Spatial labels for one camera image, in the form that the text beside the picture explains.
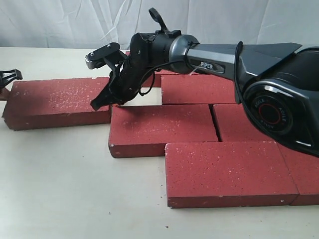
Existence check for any red brick middle right row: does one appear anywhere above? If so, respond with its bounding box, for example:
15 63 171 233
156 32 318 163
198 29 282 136
213 104 274 142

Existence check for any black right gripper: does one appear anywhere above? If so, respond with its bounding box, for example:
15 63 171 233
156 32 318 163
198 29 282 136
90 57 154 110

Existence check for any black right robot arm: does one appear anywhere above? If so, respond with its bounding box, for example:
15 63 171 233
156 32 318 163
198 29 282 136
85 30 319 156

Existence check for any white backdrop curtain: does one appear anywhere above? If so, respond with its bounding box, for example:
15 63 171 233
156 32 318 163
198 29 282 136
0 0 319 49

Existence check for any red brick moved to row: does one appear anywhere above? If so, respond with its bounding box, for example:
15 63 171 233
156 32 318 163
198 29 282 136
161 75 235 105

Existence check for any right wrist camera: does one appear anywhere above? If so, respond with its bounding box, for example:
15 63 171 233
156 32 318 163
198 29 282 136
85 42 127 70

